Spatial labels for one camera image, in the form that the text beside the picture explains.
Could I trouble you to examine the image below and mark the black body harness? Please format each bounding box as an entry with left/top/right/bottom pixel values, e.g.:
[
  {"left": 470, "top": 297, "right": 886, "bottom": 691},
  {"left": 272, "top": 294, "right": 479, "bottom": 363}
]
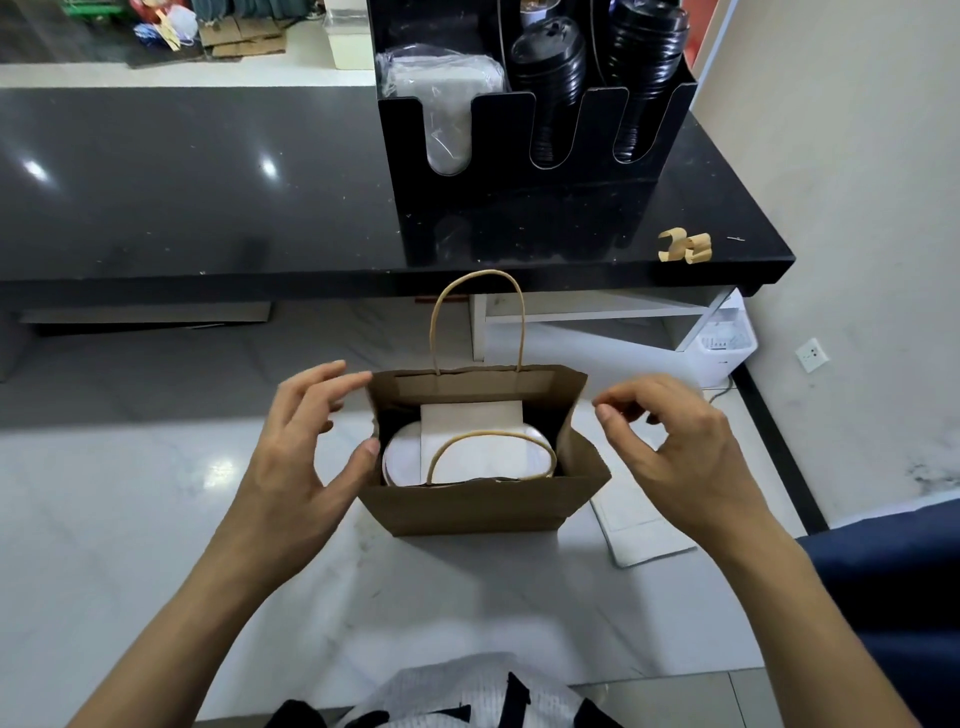
[{"left": 267, "top": 672, "right": 620, "bottom": 728}]

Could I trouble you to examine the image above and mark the brown paper bag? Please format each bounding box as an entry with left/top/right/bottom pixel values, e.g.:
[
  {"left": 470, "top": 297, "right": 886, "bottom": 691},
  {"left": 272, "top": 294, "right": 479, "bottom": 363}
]
[{"left": 357, "top": 270, "right": 614, "bottom": 537}]

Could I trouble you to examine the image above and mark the black acrylic organizer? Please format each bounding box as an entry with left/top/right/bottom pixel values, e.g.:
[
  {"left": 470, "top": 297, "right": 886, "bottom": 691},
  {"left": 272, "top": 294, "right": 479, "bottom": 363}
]
[{"left": 367, "top": 0, "right": 701, "bottom": 215}]

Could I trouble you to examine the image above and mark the red banner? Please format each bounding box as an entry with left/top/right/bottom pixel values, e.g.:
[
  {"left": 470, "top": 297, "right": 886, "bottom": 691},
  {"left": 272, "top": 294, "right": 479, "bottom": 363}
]
[{"left": 682, "top": 0, "right": 723, "bottom": 69}]

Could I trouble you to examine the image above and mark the row of tan tape strips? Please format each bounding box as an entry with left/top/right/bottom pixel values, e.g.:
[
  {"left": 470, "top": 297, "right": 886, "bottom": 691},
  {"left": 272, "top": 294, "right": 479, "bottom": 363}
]
[{"left": 657, "top": 228, "right": 716, "bottom": 266}]

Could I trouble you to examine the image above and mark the white box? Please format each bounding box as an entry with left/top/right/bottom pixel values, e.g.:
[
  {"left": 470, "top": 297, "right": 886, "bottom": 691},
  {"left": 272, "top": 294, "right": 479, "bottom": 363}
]
[{"left": 325, "top": 0, "right": 375, "bottom": 72}]

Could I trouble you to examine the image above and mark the person's right forearm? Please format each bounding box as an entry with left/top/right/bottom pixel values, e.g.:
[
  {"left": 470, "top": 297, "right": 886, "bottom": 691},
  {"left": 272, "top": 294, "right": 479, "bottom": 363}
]
[{"left": 705, "top": 517, "right": 920, "bottom": 728}]

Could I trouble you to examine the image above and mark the plastic wrapped white pack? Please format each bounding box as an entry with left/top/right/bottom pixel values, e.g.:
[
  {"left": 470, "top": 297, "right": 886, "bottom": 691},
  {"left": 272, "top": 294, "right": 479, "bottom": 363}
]
[{"left": 375, "top": 45, "right": 507, "bottom": 179}]

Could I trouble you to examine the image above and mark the person's white shirt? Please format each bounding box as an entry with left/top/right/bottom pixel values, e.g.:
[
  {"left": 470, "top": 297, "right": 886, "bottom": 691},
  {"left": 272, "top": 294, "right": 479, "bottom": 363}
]
[{"left": 337, "top": 652, "right": 587, "bottom": 728}]

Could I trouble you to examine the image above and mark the person's left forearm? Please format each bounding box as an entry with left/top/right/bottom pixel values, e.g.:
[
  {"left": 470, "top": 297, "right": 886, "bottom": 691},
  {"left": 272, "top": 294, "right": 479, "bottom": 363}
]
[{"left": 67, "top": 540, "right": 309, "bottom": 728}]

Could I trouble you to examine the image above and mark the person's left hand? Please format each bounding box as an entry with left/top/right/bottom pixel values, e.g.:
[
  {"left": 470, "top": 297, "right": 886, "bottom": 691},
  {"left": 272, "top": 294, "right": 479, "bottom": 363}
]
[{"left": 217, "top": 361, "right": 383, "bottom": 594}]

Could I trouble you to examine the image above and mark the person's right hand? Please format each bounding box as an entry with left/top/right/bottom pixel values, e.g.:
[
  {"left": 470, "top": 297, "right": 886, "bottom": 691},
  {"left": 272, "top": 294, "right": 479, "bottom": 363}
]
[{"left": 592, "top": 375, "right": 774, "bottom": 560}]

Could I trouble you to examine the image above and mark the stack of white paper sheets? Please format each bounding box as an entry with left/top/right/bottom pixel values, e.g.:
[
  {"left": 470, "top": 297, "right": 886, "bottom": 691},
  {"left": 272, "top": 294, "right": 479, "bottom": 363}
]
[{"left": 589, "top": 435, "right": 699, "bottom": 569}]

